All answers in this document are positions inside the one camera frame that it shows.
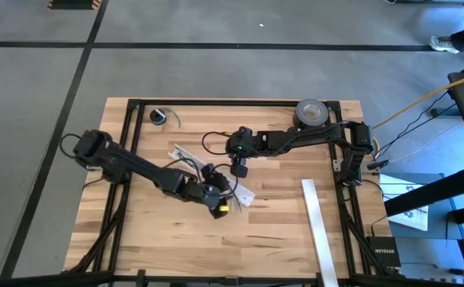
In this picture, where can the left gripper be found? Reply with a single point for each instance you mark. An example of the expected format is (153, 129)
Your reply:
(216, 187)

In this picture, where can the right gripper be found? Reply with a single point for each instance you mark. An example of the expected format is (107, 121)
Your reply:
(246, 141)

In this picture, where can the white duct cover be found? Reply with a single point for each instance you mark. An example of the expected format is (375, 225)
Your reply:
(315, 223)

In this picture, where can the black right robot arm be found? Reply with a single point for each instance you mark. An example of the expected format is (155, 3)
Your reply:
(303, 137)

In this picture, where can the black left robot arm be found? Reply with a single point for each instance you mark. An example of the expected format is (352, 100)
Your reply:
(136, 165)

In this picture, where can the white marker sheet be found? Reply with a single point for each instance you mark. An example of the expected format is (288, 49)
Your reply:
(415, 219)

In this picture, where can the black stand beams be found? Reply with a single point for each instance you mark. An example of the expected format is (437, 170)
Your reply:
(435, 189)

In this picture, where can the person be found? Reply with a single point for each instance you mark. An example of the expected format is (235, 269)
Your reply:
(443, 44)

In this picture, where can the black orange striped mat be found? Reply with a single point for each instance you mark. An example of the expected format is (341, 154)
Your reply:
(72, 4)

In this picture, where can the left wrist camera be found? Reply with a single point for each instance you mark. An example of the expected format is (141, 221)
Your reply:
(221, 185)

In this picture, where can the black aluminium table frame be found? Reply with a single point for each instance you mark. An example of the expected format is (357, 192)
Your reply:
(236, 102)

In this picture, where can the large duct tape roll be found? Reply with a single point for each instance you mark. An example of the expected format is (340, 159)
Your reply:
(299, 119)

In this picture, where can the black network switch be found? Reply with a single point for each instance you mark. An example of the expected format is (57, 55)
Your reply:
(383, 251)

